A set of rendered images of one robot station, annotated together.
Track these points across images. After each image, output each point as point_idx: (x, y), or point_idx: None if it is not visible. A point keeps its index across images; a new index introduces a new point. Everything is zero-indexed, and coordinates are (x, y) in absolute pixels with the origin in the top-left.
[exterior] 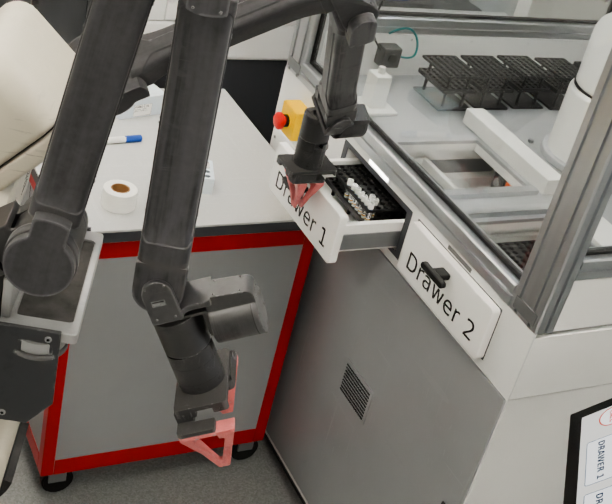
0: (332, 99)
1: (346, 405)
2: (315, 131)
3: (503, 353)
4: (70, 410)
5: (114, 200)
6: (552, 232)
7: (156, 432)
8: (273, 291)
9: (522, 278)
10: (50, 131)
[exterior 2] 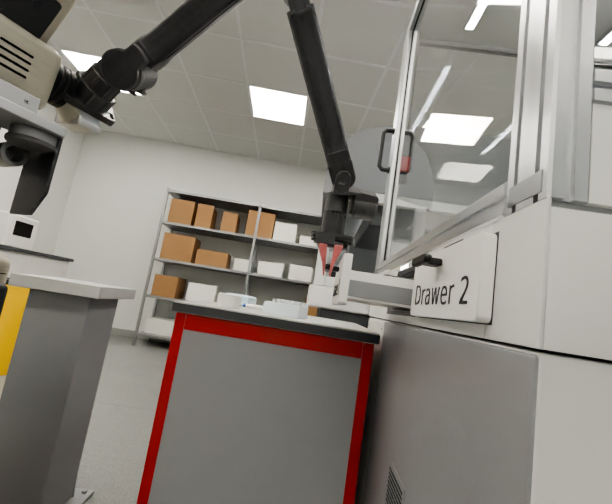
0: (324, 140)
1: None
2: (330, 200)
3: (513, 282)
4: (159, 485)
5: (220, 296)
6: (528, 69)
7: None
8: (338, 403)
9: (511, 164)
10: None
